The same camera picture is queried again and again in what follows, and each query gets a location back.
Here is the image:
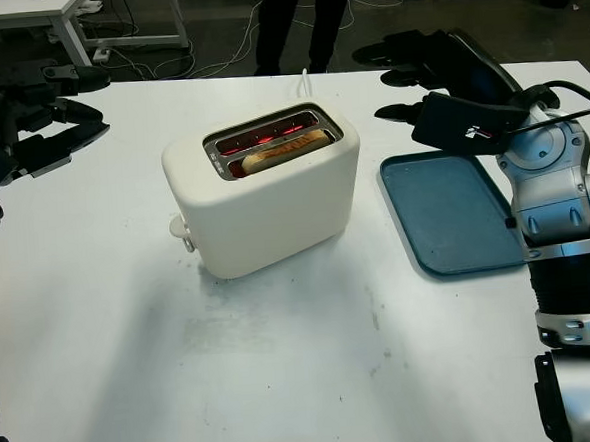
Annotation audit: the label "white toaster power cord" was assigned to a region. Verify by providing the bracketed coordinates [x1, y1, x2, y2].
[295, 68, 315, 105]

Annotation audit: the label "white toaster lever knob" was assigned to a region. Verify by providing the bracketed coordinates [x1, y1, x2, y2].
[166, 212, 191, 239]

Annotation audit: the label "person beige jacket dark trousers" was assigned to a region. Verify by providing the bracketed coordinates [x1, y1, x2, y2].
[249, 0, 355, 78]

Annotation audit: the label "blue rectangular tray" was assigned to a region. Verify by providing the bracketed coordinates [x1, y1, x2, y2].
[378, 146, 529, 281]

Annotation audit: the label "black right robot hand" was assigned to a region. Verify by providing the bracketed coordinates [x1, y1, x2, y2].
[351, 22, 525, 126]

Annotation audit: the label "toast slice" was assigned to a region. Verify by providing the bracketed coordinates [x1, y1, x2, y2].
[240, 131, 333, 176]

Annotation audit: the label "white two-slot toaster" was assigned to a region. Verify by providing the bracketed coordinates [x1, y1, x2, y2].
[158, 98, 369, 284]

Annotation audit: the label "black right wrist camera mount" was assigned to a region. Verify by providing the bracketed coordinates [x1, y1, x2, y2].
[407, 85, 531, 163]

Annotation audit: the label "white metal-frame desk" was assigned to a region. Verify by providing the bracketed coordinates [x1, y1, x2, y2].
[0, 0, 191, 75]

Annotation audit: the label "white floor cable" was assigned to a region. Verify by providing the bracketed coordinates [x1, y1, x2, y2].
[225, 0, 269, 64]
[106, 36, 200, 82]

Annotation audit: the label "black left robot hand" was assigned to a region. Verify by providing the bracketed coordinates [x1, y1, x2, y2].
[0, 60, 118, 180]

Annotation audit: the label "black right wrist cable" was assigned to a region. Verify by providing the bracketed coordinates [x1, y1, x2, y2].
[509, 78, 590, 193]

